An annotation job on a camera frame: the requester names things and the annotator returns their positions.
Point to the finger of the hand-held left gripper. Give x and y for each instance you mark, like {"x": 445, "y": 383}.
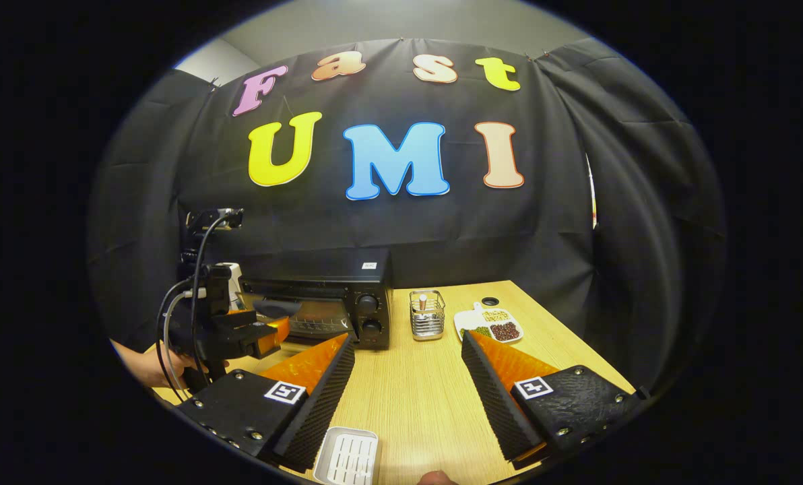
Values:
{"x": 277, "y": 333}

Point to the white slotted tray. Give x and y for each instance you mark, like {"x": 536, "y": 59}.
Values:
{"x": 347, "y": 458}

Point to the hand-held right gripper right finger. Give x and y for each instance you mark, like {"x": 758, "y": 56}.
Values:
{"x": 496, "y": 404}

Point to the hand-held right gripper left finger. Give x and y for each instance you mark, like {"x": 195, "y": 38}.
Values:
{"x": 310, "y": 411}

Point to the black electric oven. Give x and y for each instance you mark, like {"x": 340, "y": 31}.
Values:
{"x": 368, "y": 316}

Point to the white divided bean plate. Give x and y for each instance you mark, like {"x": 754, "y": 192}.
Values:
{"x": 496, "y": 327}

